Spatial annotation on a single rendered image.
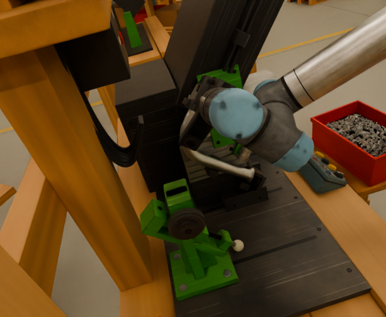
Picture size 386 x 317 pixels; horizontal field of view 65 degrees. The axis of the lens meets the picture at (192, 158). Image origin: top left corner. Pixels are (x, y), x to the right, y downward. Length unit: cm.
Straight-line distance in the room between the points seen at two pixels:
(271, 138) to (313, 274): 39
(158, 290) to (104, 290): 123
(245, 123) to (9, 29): 32
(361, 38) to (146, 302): 72
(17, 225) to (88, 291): 158
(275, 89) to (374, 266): 46
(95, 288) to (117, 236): 139
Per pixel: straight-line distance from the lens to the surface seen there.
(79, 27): 40
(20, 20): 41
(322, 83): 61
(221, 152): 89
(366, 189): 114
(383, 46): 61
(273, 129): 50
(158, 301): 82
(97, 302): 203
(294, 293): 76
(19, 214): 56
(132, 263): 79
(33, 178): 63
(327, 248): 84
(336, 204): 93
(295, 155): 53
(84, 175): 60
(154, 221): 62
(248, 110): 46
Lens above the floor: 157
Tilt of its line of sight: 36 degrees down
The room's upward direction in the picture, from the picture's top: 15 degrees counter-clockwise
